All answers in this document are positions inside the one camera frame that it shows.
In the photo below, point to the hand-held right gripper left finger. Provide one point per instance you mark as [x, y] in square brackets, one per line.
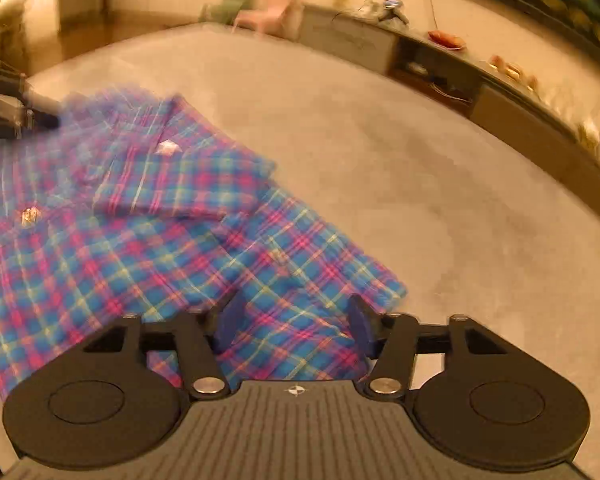
[230, 322]

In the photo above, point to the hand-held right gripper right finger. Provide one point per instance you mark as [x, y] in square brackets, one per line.
[362, 325]

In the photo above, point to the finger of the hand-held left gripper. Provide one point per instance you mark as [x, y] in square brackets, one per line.
[42, 110]

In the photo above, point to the blue pink plaid shirt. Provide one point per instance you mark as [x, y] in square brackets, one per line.
[130, 260]

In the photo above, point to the green plastic chair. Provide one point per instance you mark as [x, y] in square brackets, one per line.
[230, 5]

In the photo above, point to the pink plastic chair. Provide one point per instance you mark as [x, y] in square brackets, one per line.
[265, 10]

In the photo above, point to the long grey television cabinet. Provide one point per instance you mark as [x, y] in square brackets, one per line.
[520, 105]

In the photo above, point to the round golden lidded jar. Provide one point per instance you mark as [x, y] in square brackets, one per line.
[512, 71]

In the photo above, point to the red plate of fruit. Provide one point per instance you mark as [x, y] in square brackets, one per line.
[447, 40]

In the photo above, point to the tissue box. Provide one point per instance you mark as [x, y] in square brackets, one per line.
[590, 132]

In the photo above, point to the set of clear glass cups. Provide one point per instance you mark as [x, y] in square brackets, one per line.
[560, 101]

